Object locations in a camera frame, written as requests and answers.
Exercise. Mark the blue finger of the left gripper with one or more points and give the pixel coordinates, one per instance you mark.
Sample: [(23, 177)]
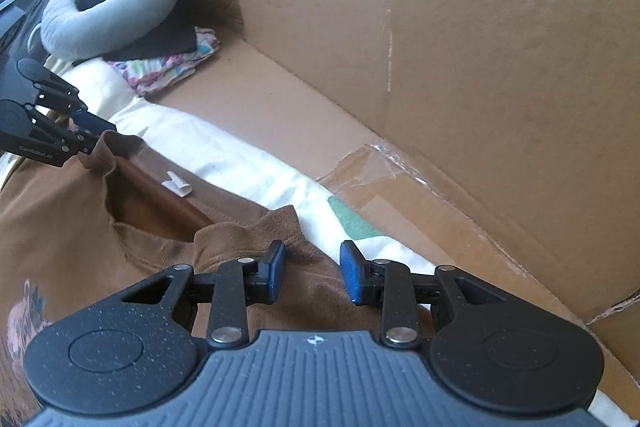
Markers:
[(55, 141), (38, 86)]

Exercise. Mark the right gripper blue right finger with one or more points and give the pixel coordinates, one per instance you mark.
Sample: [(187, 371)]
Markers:
[(386, 285)]

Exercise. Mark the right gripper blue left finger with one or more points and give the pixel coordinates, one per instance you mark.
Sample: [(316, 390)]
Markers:
[(239, 284)]

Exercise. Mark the brown printed t-shirt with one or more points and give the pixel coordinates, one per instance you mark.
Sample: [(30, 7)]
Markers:
[(73, 235)]

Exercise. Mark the grey u-shaped neck pillow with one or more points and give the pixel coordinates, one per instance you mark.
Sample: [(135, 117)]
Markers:
[(75, 30)]

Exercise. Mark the floral patterned folded cloth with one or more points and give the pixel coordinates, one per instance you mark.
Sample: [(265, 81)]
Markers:
[(151, 76)]

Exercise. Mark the cream bear print bedsheet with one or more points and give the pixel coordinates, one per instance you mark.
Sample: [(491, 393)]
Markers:
[(196, 148)]

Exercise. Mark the brown cardboard sheet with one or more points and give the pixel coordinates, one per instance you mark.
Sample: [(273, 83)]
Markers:
[(523, 114)]

